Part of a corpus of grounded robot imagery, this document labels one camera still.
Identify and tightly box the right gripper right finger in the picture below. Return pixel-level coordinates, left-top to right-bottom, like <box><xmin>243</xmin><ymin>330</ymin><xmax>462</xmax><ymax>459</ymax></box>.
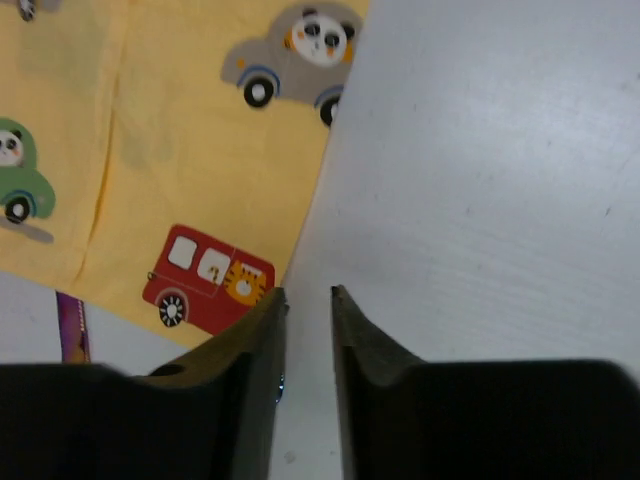
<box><xmin>331</xmin><ymin>286</ymin><xmax>639</xmax><ymax>479</ymax></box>

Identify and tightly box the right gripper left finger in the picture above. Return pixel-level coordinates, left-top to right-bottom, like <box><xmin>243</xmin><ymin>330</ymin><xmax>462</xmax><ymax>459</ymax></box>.
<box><xmin>1</xmin><ymin>288</ymin><xmax>288</xmax><ymax>479</ymax></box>

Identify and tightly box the iridescent table knife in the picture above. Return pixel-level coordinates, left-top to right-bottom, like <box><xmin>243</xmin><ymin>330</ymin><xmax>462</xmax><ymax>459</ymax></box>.
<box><xmin>56</xmin><ymin>292</ymin><xmax>91</xmax><ymax>364</ymax></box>

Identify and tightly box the yellow car-print cloth placemat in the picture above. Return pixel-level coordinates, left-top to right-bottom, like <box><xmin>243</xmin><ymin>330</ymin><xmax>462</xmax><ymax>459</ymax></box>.
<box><xmin>1</xmin><ymin>1</ymin><xmax>368</xmax><ymax>347</ymax></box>

